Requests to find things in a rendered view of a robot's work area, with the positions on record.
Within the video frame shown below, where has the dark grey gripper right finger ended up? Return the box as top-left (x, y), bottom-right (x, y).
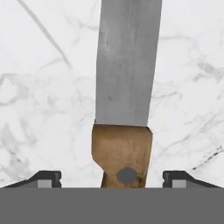
top-left (162, 170), bottom-right (222, 189)

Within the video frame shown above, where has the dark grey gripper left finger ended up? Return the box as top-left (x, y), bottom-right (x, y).
top-left (2, 170), bottom-right (62, 189)

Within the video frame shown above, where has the knife with wooden handle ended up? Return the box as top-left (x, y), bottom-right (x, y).
top-left (91, 0), bottom-right (164, 189)

